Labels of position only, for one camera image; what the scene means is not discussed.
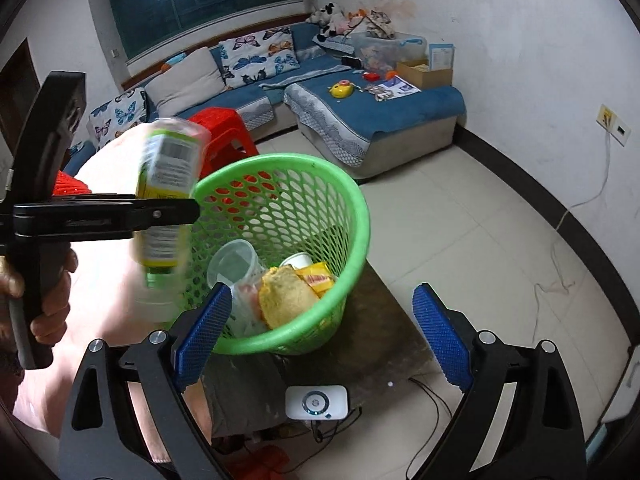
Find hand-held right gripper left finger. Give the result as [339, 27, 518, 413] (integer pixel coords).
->
[59, 282, 233, 480]

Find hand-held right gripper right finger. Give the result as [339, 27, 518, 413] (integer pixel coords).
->
[412, 282, 586, 480]

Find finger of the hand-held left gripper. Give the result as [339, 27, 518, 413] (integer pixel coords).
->
[14, 197, 201, 239]

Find clear plastic bag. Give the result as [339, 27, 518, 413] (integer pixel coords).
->
[230, 282, 271, 338]

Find clear plastic cup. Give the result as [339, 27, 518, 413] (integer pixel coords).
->
[206, 240, 266, 311]

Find green label plastic bottle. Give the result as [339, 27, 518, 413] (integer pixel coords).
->
[132, 116, 213, 322]

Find green mesh basket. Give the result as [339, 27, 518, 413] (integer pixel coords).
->
[187, 154, 371, 356]

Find white paper cup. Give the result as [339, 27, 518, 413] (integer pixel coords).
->
[280, 252, 313, 271]

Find yellow snack wrapper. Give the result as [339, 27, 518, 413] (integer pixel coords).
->
[295, 261, 335, 295]
[257, 266, 321, 331]

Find person's left hand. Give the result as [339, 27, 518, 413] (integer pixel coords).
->
[0, 249, 79, 347]

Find red foam fruit net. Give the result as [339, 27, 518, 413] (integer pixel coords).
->
[51, 170, 93, 196]

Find dark wooden door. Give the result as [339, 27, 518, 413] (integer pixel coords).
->
[0, 37, 41, 161]

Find dark wooden stool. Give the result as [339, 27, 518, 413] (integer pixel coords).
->
[200, 260, 438, 436]

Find butterfly print pillow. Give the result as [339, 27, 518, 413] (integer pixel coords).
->
[218, 25, 301, 88]
[87, 87, 151, 148]

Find white router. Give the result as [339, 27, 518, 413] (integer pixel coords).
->
[285, 385, 349, 421]

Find red plastic object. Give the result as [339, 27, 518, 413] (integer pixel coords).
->
[235, 445, 286, 480]

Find grey pillow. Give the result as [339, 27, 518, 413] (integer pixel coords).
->
[144, 47, 226, 116]

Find red plastic stool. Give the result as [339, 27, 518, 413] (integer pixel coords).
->
[187, 106, 261, 201]

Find dark window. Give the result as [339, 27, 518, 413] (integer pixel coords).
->
[102, 0, 308, 61]

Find blue sofa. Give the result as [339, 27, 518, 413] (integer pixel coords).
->
[62, 22, 466, 181]

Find grey lace sofa cover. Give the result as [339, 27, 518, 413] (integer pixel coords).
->
[284, 82, 373, 168]

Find printed paper sheets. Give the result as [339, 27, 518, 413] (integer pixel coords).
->
[377, 76, 421, 98]

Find cardboard box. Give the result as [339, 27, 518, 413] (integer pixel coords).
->
[396, 60, 453, 88]

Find blue white card box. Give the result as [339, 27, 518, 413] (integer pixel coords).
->
[427, 44, 456, 71]

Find clear plastic storage box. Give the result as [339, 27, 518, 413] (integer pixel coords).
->
[350, 31, 427, 71]

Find black white plush cow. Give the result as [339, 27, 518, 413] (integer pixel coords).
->
[306, 4, 346, 36]

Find black cable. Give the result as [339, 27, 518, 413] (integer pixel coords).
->
[407, 377, 453, 480]
[310, 405, 362, 443]

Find white cable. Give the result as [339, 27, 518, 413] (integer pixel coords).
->
[530, 130, 613, 356]

